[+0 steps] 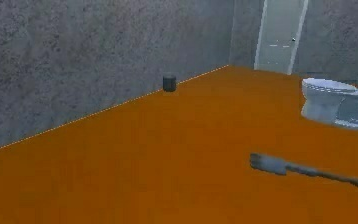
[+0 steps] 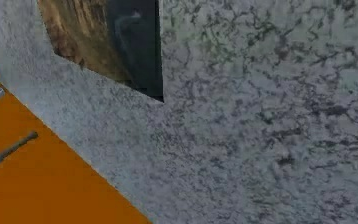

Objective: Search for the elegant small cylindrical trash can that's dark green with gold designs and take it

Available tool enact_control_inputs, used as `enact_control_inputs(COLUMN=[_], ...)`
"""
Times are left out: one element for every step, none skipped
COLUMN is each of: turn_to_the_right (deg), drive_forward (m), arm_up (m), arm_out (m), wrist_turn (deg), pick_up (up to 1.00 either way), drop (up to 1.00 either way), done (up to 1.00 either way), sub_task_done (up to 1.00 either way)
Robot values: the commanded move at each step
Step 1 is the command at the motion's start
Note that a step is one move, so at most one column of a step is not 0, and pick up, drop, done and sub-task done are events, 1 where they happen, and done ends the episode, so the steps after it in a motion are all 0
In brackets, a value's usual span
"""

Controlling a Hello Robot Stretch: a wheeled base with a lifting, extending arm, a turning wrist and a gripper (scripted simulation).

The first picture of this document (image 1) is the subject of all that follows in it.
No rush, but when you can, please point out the dark green cylindrical trash can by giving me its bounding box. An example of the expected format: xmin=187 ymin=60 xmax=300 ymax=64
xmin=162 ymin=74 xmax=178 ymax=93

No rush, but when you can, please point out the grey toilet brush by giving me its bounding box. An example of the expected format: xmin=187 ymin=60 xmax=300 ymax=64
xmin=249 ymin=152 xmax=358 ymax=188

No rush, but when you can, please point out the white room door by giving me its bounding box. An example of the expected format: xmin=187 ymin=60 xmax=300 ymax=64
xmin=253 ymin=0 xmax=310 ymax=76

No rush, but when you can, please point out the white toilet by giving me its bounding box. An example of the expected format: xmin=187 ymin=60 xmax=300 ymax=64
xmin=300 ymin=56 xmax=358 ymax=131

